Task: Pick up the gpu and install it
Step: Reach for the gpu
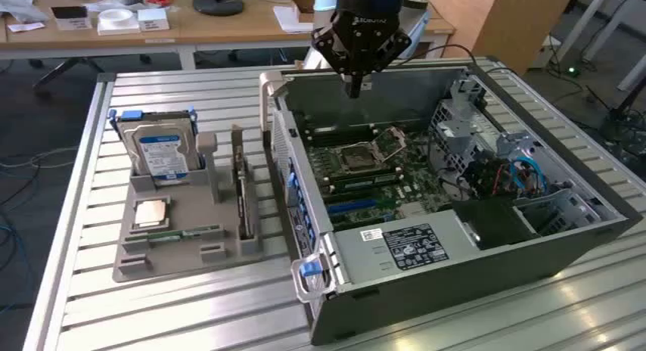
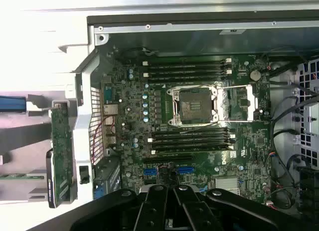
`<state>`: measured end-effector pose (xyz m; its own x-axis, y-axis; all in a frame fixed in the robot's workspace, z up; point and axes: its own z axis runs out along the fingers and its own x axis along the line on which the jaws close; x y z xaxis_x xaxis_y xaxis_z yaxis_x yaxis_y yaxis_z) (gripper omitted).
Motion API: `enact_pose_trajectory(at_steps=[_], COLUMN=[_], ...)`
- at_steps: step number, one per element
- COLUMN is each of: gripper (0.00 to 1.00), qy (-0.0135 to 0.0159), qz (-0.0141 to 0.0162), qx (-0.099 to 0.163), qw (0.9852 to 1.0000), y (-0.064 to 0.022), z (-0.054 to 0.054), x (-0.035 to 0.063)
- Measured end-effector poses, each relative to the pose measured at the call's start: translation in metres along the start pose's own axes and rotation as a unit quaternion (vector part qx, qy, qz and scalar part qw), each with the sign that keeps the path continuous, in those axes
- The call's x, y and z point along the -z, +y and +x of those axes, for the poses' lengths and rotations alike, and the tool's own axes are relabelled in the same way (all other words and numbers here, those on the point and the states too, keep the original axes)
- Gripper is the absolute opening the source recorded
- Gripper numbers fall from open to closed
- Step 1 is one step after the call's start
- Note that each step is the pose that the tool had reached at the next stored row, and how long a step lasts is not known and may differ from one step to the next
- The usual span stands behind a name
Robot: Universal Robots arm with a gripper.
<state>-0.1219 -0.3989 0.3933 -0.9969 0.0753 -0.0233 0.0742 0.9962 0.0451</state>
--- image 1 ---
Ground green motherboard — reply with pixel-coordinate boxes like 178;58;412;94
300;114;457;233

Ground hard disk in blue caddy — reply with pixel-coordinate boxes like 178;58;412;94
108;105;198;182

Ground installed green RAM stick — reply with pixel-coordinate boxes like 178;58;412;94
328;168;403;191

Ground clear plastic bag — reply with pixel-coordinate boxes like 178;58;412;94
0;0;50;23

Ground wooden cabinet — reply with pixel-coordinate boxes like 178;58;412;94
425;0;579;75

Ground blue expansion slot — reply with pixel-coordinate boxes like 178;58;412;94
325;198;377;216

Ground black round lamp base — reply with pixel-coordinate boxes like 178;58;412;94
190;0;246;17

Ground dark grey PC case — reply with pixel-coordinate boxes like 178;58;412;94
257;61;644;346

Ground green RAM stick on rack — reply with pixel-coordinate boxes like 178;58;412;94
122;224;222;243

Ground blue floor cable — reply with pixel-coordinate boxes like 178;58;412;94
0;209;38;316

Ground black cable behind case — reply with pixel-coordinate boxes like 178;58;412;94
391;43;480;67

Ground silver CPU chip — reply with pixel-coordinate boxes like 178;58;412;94
130;199;168;228

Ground metal socket cover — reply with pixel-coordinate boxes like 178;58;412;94
371;126;408;163

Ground grey power supply unit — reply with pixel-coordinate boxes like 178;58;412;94
332;209;477;286

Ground white box beside cabinet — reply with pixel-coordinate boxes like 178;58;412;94
536;33;564;70

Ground white tape roll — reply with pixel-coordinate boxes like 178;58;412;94
98;9;133;27

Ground green graphics card with bracket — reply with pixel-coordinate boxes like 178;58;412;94
229;123;258;241

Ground flat white box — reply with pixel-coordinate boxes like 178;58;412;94
96;20;142;36

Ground white paper card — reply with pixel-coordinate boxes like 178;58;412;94
6;21;46;33

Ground white table frame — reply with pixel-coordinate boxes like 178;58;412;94
552;0;646;91

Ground black power wires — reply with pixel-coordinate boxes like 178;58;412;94
436;160;505;200

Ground blue wire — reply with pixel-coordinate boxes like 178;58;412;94
507;157;549;197

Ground black office chair base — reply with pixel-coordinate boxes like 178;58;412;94
29;54;152;101

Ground large metal disk bay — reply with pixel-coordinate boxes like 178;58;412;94
428;76;505;170

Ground black tripod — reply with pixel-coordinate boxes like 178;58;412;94
584;73;646;155

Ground grey printed parts rack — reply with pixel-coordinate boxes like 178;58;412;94
109;132;268;284

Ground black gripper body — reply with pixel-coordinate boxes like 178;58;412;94
329;0;405;76

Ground small metal disk bay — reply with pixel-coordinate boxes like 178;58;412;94
511;188;604;237

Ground white floor cable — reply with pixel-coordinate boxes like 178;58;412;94
0;146;76;170

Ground white labelled box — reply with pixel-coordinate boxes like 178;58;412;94
136;7;170;33

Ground wooden desk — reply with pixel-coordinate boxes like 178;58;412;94
178;0;455;61
0;0;196;70

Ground white box with black lid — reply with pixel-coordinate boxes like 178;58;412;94
50;5;93;31

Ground CPU socket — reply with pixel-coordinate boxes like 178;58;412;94
337;142;383;171

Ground white paper stack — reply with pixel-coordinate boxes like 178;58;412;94
271;5;316;35

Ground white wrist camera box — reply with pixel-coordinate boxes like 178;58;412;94
337;73;375;92

